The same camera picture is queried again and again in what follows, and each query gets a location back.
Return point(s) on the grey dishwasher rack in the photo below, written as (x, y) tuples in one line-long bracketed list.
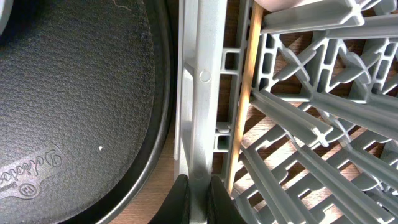
[(320, 138)]

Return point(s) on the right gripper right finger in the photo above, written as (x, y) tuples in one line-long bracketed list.
[(220, 207)]

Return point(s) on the pink plastic cup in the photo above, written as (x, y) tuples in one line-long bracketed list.
[(278, 5)]

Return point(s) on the round black serving tray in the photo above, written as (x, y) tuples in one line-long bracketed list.
[(86, 90)]

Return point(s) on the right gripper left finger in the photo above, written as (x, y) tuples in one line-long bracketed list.
[(176, 207)]

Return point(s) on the grey round plate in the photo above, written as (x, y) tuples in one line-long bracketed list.
[(5, 12)]

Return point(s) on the wooden chopstick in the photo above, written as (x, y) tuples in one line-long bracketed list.
[(246, 87)]

